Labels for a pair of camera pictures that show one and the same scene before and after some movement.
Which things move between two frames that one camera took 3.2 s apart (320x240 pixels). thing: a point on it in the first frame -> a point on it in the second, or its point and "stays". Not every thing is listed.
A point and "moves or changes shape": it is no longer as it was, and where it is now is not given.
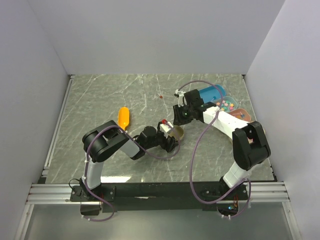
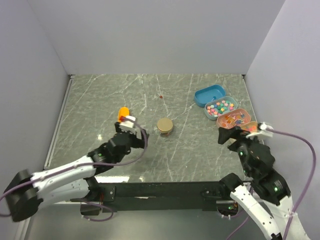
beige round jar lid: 177,132 moves or changes shape
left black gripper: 168,147 -> 138,142
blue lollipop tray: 212,93 stays
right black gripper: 177,118 -> 224,134
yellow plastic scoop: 123,117 stays
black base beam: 150,197 stays
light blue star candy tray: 228,103 stays
